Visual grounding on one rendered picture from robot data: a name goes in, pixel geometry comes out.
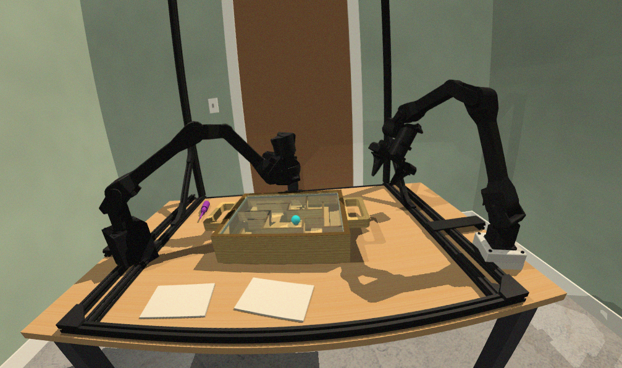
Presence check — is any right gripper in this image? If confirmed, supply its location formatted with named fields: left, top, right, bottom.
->
left=276, top=132, right=296, bottom=185

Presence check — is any cream flat square tile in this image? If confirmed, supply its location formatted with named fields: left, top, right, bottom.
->
left=140, top=283, right=215, bottom=319
left=234, top=277, right=314, bottom=322

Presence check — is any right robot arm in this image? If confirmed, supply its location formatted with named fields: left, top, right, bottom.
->
left=99, top=121, right=301, bottom=233

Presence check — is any wooden maze board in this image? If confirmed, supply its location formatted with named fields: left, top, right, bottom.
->
left=203, top=190, right=370, bottom=264

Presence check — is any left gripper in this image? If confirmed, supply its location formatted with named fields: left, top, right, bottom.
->
left=368, top=136, right=417, bottom=186

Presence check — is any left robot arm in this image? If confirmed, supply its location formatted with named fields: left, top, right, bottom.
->
left=382, top=80, right=526, bottom=250

